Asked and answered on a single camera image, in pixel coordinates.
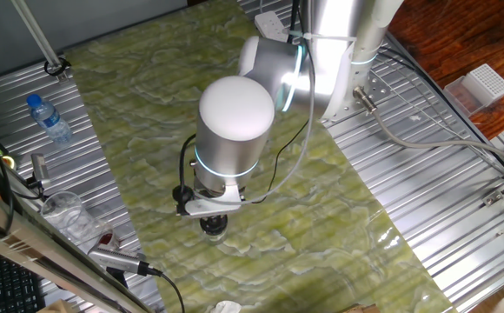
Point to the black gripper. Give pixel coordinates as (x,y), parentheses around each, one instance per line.
(213,220)

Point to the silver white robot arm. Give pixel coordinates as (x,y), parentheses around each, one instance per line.
(234,130)

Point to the crumpled white tissue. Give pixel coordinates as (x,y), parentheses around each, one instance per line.
(226,308)

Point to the green marble pattern mat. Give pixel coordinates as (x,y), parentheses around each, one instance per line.
(169,87)

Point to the clear cup with brown residue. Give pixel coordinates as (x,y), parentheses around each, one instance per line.
(69,217)

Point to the blue capped water bottle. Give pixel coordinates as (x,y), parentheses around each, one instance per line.
(50,119)

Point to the white power strip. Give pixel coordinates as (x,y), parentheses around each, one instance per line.
(271,26)

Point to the black keyboard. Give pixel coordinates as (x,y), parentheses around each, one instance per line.
(8,282)

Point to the black pole clamp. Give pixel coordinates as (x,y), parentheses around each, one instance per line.
(56,68)

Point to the aluminium pole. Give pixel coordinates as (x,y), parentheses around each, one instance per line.
(37,32)

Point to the white pipette tip box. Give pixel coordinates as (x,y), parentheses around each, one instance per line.
(482,84)

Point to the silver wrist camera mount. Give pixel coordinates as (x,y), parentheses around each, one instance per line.
(217,206)

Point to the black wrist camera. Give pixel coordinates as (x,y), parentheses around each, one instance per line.
(182,197)

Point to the aluminium frame beam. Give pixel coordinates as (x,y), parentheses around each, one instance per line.
(39,250)

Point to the small silver camera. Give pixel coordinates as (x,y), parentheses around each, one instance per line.
(40,169)

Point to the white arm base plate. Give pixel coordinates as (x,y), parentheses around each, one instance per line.
(360,87)

